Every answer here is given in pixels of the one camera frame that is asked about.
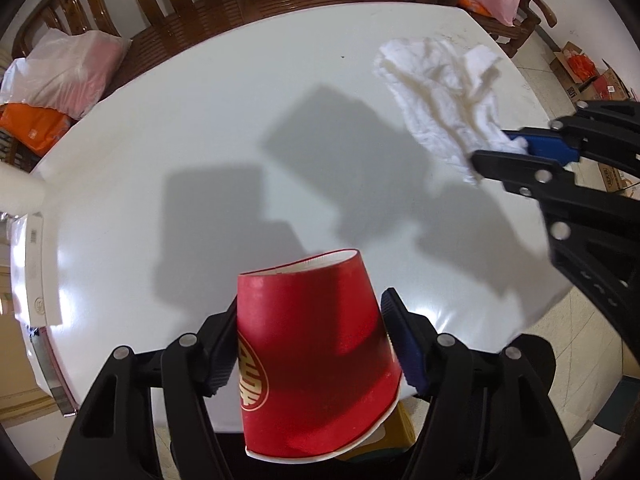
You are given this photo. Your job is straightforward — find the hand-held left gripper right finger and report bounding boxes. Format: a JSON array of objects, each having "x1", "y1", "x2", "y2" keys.
[{"x1": 380, "y1": 287, "x2": 581, "y2": 480}]

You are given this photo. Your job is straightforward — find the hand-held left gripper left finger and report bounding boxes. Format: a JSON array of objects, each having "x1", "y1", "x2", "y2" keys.
[{"x1": 54, "y1": 296, "x2": 240, "y2": 480}]

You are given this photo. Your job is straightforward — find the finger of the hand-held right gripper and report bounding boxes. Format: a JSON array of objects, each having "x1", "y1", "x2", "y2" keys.
[
  {"x1": 471, "y1": 149, "x2": 567, "y2": 197},
  {"x1": 501, "y1": 129, "x2": 583, "y2": 166}
]

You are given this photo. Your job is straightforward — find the red paper cup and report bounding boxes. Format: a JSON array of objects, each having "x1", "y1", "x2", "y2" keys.
[{"x1": 236, "y1": 248, "x2": 404, "y2": 461}]

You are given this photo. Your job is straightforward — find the white tissue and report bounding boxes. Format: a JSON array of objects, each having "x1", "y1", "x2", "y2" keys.
[{"x1": 372, "y1": 37, "x2": 531, "y2": 187}]

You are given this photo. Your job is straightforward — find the open cardboard box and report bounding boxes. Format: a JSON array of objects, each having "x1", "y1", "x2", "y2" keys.
[{"x1": 549, "y1": 41, "x2": 602, "y2": 95}]

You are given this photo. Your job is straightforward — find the yellow plastic bag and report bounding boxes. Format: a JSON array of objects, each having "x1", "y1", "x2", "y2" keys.
[{"x1": 340, "y1": 400, "x2": 417, "y2": 462}]

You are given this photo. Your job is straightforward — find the flat white box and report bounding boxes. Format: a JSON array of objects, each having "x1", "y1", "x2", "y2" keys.
[{"x1": 10, "y1": 212, "x2": 64, "y2": 327}]

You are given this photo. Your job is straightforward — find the orange bag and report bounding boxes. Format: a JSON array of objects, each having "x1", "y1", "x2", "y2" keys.
[{"x1": 0, "y1": 102, "x2": 72, "y2": 157}]

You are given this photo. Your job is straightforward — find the translucent white plastic bag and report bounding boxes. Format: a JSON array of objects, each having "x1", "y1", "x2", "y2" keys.
[{"x1": 0, "y1": 29, "x2": 134, "y2": 121}]

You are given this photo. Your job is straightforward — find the wooden slatted bench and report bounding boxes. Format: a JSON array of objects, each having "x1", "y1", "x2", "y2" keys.
[{"x1": 0, "y1": 0, "x2": 418, "y2": 173}]

